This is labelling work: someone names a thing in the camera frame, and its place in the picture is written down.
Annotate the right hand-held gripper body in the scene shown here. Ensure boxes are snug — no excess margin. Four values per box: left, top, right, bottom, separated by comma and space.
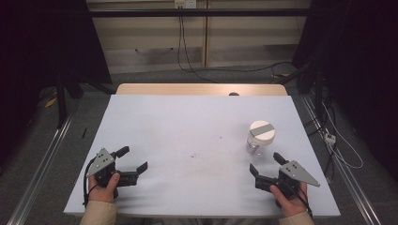
268, 159, 321, 201

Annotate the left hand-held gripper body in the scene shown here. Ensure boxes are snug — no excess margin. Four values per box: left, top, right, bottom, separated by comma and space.
85, 147, 122, 189

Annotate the clear plastic jar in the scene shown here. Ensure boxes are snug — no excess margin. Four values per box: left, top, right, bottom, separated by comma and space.
245, 132, 268, 157

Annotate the white jar lid grey strip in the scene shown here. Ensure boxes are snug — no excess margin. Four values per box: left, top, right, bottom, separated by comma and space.
249, 120, 277, 147

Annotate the person's left hand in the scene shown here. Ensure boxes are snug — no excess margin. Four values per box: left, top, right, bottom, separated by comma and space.
87, 172, 121, 203

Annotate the person's right hand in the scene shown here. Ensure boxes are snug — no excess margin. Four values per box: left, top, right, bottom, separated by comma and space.
269, 182, 309, 218

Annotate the white power strip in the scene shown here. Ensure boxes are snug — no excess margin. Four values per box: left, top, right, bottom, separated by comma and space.
324, 132, 337, 146

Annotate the white table mat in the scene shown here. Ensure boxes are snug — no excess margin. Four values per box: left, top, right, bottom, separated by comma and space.
63, 94, 342, 219

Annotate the black metal stand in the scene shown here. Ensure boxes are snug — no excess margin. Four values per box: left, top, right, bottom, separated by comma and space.
314, 69, 325, 126
54, 73, 69, 129

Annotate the wooden table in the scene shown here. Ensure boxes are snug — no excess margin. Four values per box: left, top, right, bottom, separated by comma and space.
115, 82, 288, 97

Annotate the black curtain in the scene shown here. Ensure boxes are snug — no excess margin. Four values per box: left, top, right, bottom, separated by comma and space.
0, 0, 113, 176
291, 0, 398, 174

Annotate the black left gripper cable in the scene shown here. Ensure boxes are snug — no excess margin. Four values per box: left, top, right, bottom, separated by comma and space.
82, 157, 99, 208

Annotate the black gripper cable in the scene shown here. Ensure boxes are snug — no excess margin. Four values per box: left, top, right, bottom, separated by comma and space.
295, 187, 314, 219
82, 157, 99, 208

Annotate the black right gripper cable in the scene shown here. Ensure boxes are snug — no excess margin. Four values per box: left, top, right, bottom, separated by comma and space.
295, 187, 314, 219

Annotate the aluminium floor rail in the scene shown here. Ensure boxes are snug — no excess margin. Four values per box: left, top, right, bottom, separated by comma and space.
300, 93, 383, 225
5, 113, 75, 225

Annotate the white floor cable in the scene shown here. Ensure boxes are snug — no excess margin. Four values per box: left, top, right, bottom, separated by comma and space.
320, 101, 364, 171

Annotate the black hanging wall cable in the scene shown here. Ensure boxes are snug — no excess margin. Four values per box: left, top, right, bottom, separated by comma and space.
176, 15, 219, 84

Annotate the black horizontal frame bar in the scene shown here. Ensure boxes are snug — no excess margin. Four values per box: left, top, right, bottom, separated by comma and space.
88, 7, 312, 18

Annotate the white wall socket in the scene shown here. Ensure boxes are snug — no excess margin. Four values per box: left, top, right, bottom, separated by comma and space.
174, 0, 198, 9

